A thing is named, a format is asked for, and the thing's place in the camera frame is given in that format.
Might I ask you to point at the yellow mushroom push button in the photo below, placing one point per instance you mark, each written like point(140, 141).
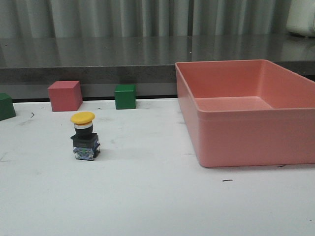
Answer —
point(85, 141)

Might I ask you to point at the green cube near bin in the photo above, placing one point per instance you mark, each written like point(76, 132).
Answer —
point(125, 97)

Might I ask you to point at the pink plastic bin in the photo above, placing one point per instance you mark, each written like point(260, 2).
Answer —
point(247, 112)

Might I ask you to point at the pink cube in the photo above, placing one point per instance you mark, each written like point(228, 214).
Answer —
point(65, 96)

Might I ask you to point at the green block at left edge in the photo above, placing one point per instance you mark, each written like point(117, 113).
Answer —
point(6, 107)

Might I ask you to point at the grey curtain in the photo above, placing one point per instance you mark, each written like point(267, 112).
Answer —
point(125, 18)

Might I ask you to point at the white appliance on ledge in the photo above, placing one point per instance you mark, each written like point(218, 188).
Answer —
point(301, 18)

